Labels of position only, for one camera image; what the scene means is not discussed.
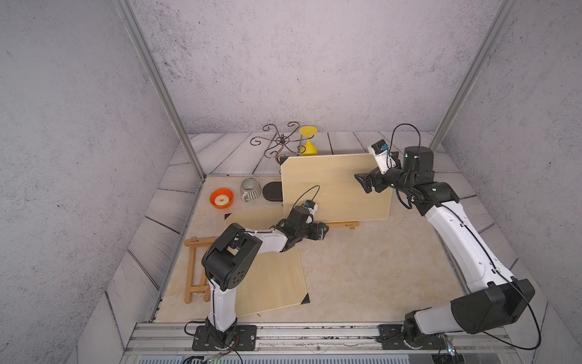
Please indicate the light wooden board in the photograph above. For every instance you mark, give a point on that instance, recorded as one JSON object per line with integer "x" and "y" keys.
{"x": 330, "y": 182}
{"x": 275, "y": 280}

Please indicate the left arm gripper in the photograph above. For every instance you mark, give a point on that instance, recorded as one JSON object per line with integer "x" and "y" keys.
{"x": 315, "y": 231}

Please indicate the white toy donut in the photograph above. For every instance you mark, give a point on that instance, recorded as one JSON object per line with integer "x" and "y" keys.
{"x": 222, "y": 200}

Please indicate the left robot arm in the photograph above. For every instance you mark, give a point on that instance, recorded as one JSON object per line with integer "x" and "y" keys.
{"x": 232, "y": 254}

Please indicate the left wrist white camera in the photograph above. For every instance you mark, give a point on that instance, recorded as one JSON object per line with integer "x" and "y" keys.
{"x": 311, "y": 206}

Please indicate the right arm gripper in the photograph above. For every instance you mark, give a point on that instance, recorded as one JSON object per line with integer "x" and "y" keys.
{"x": 367, "y": 183}

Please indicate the wooden easel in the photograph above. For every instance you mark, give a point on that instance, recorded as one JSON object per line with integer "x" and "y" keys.
{"x": 202, "y": 287}

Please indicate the striped ceramic mug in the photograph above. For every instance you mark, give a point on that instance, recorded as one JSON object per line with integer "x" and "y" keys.
{"x": 250, "y": 189}

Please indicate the right metal frame post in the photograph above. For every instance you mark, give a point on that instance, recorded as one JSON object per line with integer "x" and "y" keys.
{"x": 501, "y": 19}

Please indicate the yellow plastic wine glass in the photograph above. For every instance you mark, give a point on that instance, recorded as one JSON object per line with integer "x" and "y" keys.
{"x": 308, "y": 148}

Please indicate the left metal frame post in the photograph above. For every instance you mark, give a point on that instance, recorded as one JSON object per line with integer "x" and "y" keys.
{"x": 139, "y": 41}

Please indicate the wrist white camera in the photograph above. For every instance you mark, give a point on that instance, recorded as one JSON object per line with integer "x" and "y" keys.
{"x": 311, "y": 206}
{"x": 380, "y": 151}

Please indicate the orange plastic bowl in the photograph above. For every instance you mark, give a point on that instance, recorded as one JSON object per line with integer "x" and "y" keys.
{"x": 220, "y": 191}

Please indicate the metal frame post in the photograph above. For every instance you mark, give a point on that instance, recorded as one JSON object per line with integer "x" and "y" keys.
{"x": 501, "y": 19}
{"x": 139, "y": 41}

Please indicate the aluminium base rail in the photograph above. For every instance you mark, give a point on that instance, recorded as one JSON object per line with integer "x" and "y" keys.
{"x": 320, "y": 342}

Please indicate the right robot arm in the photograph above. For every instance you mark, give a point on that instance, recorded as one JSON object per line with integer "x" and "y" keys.
{"x": 495, "y": 298}

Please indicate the dark metal hanger stand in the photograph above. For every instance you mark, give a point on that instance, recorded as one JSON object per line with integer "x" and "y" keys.
{"x": 282, "y": 144}

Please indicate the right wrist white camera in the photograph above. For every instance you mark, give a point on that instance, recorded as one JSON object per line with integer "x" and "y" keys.
{"x": 380, "y": 151}

